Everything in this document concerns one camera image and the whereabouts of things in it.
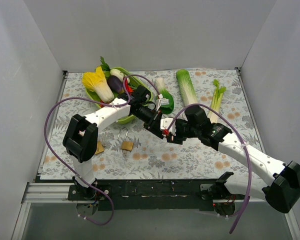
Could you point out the green plastic basket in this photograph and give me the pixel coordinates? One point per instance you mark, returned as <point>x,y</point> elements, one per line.
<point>134,82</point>

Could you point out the large brass padlock left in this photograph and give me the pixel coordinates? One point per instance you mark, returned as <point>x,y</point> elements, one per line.
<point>99,148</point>

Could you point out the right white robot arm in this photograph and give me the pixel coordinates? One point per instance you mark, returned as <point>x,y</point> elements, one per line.
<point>269,179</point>

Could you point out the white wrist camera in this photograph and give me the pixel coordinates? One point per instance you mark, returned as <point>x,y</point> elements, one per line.
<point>161,101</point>
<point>167,125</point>

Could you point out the purple eggplant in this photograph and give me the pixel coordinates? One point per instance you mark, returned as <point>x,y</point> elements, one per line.
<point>115,84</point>

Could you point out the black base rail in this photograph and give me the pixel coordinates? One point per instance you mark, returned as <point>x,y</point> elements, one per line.
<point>152,194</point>

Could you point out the floral table mat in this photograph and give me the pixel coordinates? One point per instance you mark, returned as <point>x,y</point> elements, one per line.
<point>152,157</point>

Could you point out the celery stalk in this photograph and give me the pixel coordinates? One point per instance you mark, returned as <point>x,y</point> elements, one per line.
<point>216,100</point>

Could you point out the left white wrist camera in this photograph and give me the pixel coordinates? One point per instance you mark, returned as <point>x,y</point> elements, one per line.
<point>161,101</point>

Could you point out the yellow napa cabbage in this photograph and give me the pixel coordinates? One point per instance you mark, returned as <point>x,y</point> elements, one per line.
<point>96,82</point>

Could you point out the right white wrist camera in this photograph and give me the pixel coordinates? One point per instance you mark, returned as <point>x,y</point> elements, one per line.
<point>167,125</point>

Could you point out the bok choy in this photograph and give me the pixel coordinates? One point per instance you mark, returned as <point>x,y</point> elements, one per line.
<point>161,87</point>

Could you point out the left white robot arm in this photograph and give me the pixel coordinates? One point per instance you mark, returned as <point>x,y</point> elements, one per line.
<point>81,137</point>

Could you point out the green napa cabbage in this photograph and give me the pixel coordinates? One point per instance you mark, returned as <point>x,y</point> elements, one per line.
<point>186,87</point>

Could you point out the white radish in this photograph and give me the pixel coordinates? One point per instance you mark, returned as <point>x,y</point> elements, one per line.
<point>116,72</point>

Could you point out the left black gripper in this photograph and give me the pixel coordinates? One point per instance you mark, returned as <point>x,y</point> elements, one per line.
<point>154,124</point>

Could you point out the red chili pepper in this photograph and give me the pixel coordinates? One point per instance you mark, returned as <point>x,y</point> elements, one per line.
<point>126,82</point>

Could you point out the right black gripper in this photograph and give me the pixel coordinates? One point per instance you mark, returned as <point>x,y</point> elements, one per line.
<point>177,132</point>

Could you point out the brass padlock long shackle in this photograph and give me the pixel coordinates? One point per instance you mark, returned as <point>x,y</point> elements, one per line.
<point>126,145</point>

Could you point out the green leafy herb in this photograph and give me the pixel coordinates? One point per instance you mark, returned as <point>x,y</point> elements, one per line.
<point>105,67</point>

